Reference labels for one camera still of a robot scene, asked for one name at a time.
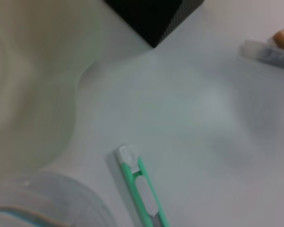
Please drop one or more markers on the green utility knife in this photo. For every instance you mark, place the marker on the green utility knife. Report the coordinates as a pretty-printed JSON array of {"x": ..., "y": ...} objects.
[{"x": 144, "y": 189}]

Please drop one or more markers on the black mesh pen holder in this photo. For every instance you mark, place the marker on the black mesh pen holder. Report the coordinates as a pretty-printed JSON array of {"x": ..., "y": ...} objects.
[{"x": 151, "y": 21}]

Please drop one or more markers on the green glass fruit plate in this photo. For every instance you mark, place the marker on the green glass fruit plate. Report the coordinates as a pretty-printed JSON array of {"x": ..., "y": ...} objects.
[{"x": 33, "y": 82}]

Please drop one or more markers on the grey marker pen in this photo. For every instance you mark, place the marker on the grey marker pen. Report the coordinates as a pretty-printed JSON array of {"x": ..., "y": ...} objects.
[{"x": 269, "y": 55}]

